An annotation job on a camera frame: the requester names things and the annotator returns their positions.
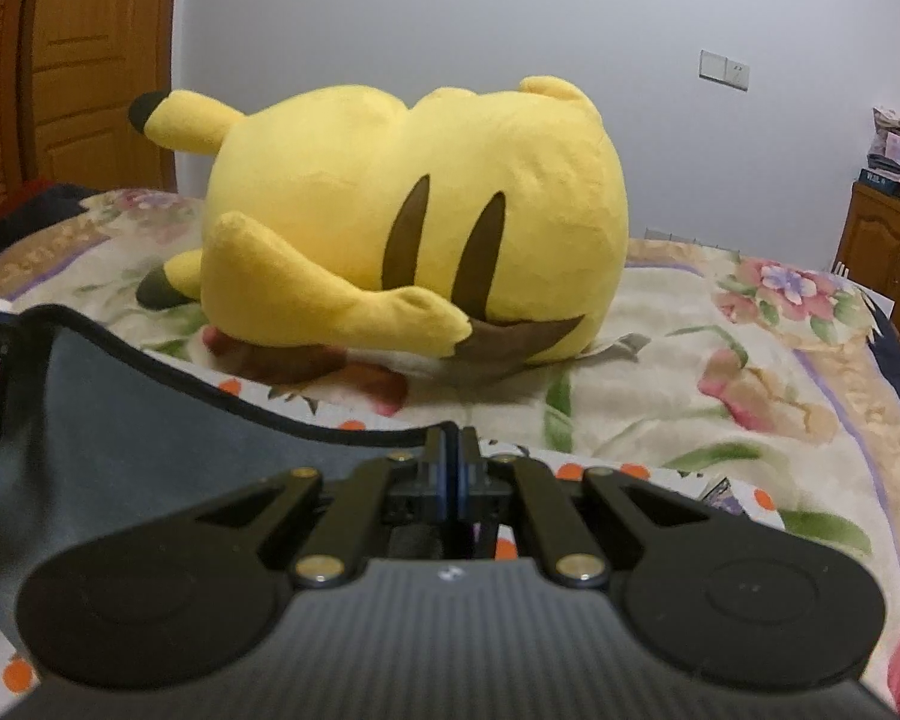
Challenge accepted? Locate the wooden cabinet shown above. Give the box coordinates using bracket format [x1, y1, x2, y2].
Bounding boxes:
[832, 184, 900, 368]

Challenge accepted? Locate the grey towel with black edging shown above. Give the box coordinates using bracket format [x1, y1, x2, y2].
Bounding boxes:
[0, 305, 451, 638]

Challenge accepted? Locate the white wall switch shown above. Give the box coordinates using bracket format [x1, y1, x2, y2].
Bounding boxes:
[699, 49, 749, 92]

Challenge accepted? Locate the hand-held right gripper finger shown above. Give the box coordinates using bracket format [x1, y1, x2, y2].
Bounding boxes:
[451, 426, 713, 587]
[187, 426, 451, 587]

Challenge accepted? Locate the floral blanket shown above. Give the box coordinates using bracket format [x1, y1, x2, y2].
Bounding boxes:
[0, 187, 900, 720]

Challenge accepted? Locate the yellow plush toy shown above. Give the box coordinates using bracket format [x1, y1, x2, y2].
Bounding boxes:
[127, 75, 650, 400]

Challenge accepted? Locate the white orange-dotted sheet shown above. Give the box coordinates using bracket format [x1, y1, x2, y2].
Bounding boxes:
[0, 379, 788, 720]

